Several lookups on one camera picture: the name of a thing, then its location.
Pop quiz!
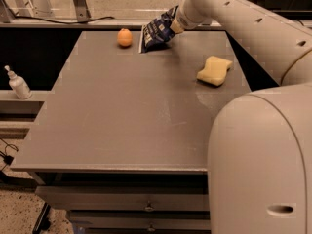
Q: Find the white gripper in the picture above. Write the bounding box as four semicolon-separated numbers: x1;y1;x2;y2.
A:
170;0;209;34

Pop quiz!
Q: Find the blue chip bag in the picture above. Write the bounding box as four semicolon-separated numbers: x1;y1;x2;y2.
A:
138;6;177;53

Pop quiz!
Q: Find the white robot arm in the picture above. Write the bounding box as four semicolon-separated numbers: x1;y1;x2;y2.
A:
177;0;312;234

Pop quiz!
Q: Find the orange fruit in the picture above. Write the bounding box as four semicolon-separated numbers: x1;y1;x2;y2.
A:
117;28;133;47

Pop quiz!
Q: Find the yellow sponge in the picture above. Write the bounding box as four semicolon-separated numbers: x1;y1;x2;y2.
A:
197;56;233;87

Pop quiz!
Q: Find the white pump bottle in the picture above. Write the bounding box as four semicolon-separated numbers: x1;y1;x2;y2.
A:
5;65;32;99

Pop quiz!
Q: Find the round drawer knob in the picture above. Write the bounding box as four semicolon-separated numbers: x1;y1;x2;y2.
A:
144;202;155;212

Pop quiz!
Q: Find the grey top drawer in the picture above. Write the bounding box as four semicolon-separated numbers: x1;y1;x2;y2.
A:
35;186;210;212

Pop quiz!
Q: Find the grey drawer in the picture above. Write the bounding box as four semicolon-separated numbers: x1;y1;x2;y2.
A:
35;186;210;212
67;211;211;231

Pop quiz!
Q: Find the lower drawer knob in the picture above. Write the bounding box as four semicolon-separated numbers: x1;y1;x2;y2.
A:
147;224;156;232

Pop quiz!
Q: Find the grey lower drawer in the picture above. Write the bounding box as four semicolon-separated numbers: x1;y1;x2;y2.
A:
67;211;211;231

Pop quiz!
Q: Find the metal bracket left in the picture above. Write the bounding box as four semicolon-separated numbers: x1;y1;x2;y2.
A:
73;0;91;23

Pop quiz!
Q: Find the black cable on shelf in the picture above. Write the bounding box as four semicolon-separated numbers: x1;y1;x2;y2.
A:
0;0;115;26

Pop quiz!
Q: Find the black cable at left floor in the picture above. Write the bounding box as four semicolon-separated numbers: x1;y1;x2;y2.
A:
0;137;20;173

